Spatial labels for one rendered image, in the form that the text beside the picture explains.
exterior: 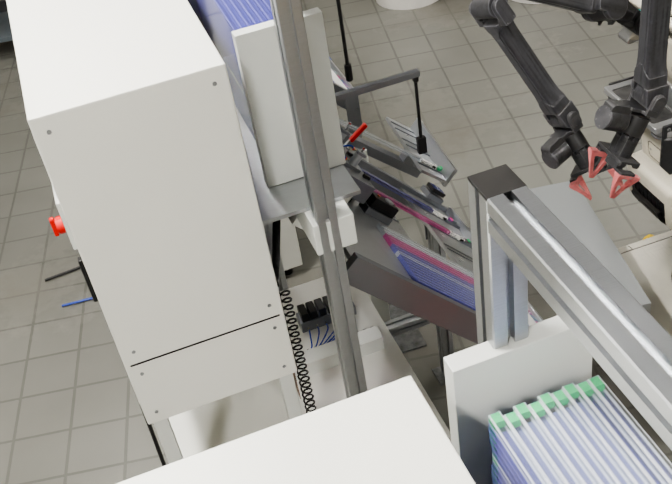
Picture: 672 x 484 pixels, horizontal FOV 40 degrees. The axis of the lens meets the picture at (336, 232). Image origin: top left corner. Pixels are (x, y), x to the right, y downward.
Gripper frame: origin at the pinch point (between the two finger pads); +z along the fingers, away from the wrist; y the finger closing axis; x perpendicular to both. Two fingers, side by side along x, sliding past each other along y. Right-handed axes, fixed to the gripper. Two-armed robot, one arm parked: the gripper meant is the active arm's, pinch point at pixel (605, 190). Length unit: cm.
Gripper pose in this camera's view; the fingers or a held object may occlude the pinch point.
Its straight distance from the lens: 268.2
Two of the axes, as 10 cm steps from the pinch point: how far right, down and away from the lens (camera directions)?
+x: 4.2, -5.1, 7.5
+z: 5.6, 7.9, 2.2
